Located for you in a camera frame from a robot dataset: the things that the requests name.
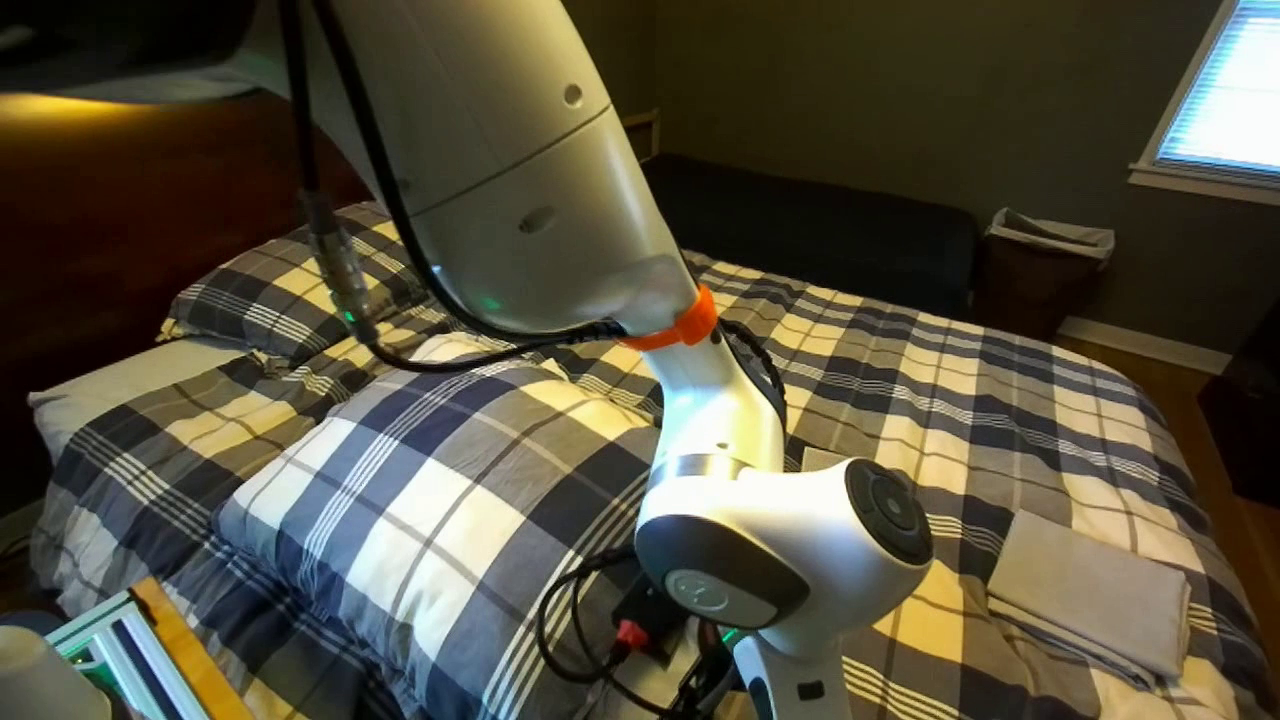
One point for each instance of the grey folded cloth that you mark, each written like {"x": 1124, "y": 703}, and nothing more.
{"x": 1092, "y": 599}

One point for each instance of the plaid pillow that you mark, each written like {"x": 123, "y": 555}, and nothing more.
{"x": 273, "y": 296}
{"x": 431, "y": 512}

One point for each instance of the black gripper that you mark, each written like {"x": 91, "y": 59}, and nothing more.
{"x": 671, "y": 666}

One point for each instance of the plaid yellow grey bedspread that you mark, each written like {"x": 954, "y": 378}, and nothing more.
{"x": 980, "y": 423}

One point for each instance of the white pillow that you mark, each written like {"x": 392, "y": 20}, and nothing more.
{"x": 71, "y": 407}

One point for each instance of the dark wooden nightstand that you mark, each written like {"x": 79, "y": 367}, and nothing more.
{"x": 1037, "y": 269}

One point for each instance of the plaid pillow front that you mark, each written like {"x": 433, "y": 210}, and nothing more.
{"x": 431, "y": 512}

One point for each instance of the black tall dresser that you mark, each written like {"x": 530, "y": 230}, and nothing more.
{"x": 1243, "y": 409}

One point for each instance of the dark sofa bench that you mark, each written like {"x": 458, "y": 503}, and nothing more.
{"x": 863, "y": 240}

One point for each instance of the plaid pillow back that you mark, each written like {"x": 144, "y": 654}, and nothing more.
{"x": 273, "y": 296}

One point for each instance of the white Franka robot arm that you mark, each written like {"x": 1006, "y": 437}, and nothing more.
{"x": 493, "y": 144}

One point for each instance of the dark wooden headboard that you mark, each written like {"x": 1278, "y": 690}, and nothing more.
{"x": 106, "y": 210}

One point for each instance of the bright window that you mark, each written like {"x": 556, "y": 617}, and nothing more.
{"x": 1220, "y": 124}

